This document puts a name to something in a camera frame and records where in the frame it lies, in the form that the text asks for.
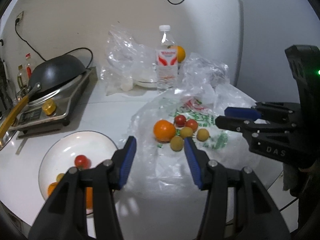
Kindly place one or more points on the white dish under bag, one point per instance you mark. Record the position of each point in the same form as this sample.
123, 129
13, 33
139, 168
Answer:
146, 84

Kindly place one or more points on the clear water bottle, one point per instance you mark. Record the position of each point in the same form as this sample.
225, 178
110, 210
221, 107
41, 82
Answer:
166, 60

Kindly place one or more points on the orange mandarin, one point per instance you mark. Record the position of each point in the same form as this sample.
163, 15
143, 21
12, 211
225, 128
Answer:
52, 187
89, 198
164, 131

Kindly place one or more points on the orange mandarin front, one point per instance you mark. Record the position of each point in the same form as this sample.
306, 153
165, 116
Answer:
89, 198

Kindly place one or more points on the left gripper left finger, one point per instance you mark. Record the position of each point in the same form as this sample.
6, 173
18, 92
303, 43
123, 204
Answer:
63, 215

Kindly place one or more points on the white round plate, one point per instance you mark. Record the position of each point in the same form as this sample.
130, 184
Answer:
95, 146

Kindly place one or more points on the grey refrigerator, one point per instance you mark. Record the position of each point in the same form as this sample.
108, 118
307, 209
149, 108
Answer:
269, 27

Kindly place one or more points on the left wall socket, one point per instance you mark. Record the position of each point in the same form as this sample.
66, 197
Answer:
19, 18

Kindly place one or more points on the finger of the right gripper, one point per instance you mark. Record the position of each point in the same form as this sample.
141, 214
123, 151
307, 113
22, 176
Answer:
243, 113
233, 124

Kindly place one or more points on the steel induction cooker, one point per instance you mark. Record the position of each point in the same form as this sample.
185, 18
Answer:
53, 111

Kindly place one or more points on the steel pot lid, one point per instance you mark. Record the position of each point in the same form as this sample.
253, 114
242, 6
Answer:
6, 138

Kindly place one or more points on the crumpled bag right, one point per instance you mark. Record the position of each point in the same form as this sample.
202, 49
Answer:
198, 71

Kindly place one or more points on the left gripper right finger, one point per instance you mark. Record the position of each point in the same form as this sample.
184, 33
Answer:
256, 214

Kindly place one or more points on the yellow green longan fruit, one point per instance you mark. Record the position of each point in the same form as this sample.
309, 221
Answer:
176, 143

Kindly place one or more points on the red label sauce bottle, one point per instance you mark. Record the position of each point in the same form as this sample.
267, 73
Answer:
29, 64

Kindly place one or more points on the printed clear plastic bag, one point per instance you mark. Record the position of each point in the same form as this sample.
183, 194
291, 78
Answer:
156, 165

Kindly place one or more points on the crumpled clear plastic bag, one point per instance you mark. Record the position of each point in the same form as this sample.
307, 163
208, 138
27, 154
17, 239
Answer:
126, 61

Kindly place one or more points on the large orange at back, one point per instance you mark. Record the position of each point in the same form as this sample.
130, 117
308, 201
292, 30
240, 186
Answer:
180, 52

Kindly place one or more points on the oil bottle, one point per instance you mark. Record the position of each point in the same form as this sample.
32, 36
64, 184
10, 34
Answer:
22, 78

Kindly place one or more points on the yellow green longan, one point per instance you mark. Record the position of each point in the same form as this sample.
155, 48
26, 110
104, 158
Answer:
186, 132
202, 134
60, 177

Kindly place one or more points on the black wok with wooden handle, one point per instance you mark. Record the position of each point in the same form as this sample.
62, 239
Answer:
46, 76

